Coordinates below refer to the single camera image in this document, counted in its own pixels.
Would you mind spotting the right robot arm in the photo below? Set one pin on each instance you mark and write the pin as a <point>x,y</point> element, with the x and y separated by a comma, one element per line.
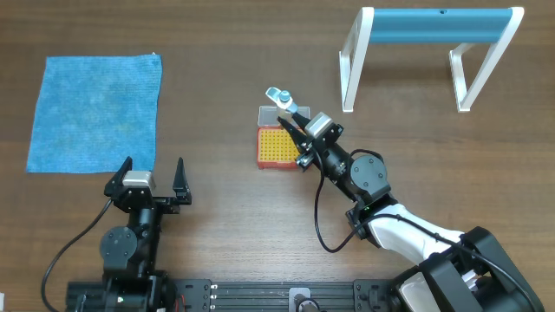
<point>368,173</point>

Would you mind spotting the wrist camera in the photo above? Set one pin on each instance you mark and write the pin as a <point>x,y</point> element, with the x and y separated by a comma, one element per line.
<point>318,125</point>
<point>139,180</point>

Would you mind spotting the red and yellow tip box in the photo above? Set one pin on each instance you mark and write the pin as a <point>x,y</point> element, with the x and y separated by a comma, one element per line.
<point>275,147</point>

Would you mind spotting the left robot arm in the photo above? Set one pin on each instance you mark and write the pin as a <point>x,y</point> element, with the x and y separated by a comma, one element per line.
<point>130,242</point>

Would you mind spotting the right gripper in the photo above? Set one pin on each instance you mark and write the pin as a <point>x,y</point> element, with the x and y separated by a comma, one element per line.
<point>330,135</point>

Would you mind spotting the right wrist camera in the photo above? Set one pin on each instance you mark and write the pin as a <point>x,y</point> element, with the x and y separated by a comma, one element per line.
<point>318,125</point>

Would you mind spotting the white and blue stand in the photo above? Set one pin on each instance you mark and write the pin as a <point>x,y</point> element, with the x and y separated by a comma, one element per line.
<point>433,26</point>

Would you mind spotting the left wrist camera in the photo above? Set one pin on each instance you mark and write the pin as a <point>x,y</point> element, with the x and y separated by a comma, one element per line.
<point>139,180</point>

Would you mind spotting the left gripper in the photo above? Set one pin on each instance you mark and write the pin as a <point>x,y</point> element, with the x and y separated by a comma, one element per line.
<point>165,203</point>

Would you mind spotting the blue cloth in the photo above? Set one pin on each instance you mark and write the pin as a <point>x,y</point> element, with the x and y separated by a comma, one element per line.
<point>95,112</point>

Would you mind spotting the mounting rail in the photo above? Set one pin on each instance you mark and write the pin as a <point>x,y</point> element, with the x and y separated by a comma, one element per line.
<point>260,294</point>

